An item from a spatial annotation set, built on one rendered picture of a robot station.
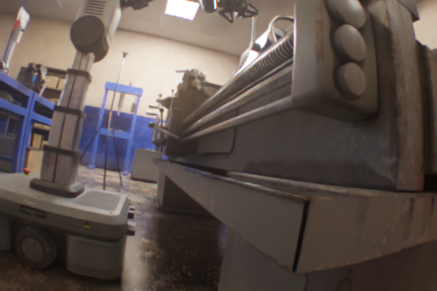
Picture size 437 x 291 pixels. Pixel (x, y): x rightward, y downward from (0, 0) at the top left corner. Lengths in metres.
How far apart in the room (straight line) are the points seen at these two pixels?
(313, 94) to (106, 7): 1.00
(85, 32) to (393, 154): 1.09
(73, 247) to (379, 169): 0.86
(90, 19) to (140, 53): 5.12
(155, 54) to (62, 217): 5.60
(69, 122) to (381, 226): 1.03
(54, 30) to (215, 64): 4.33
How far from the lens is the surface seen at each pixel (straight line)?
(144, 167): 4.38
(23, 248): 0.98
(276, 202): 0.23
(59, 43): 6.72
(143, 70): 6.07
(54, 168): 1.07
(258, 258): 0.53
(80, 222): 0.86
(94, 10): 1.17
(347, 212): 0.23
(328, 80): 0.31
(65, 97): 1.10
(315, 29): 0.34
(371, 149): 0.38
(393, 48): 0.40
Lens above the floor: 0.48
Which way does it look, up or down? 9 degrees up
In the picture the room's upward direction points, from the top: 8 degrees clockwise
